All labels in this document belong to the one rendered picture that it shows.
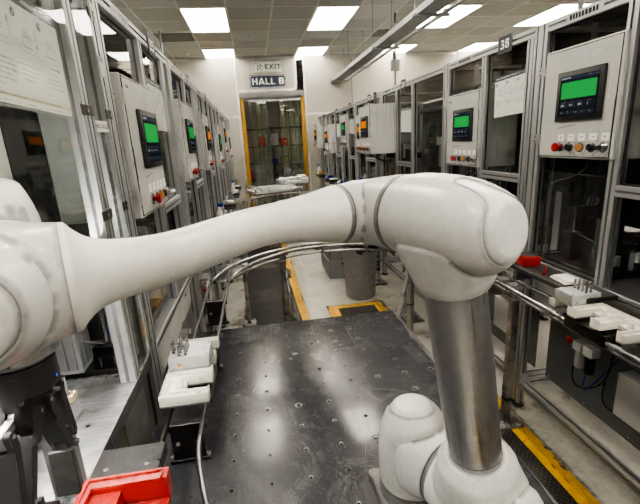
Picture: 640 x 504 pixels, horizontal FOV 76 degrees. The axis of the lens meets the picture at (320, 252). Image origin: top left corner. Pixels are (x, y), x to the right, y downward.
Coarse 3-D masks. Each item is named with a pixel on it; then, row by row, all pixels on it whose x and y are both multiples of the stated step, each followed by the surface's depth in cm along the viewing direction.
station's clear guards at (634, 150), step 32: (576, 32) 174; (608, 32) 158; (576, 160) 208; (608, 160) 211; (544, 192) 202; (576, 192) 182; (544, 224) 204; (576, 224) 184; (544, 256) 206; (576, 256) 185
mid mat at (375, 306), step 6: (330, 306) 397; (336, 306) 396; (342, 306) 395; (348, 306) 394; (354, 306) 393; (360, 306) 392; (366, 306) 392; (372, 306) 391; (378, 306) 390; (384, 306) 391; (330, 312) 384; (336, 312) 382; (342, 312) 381; (348, 312) 380; (354, 312) 380; (360, 312) 379; (366, 312) 378
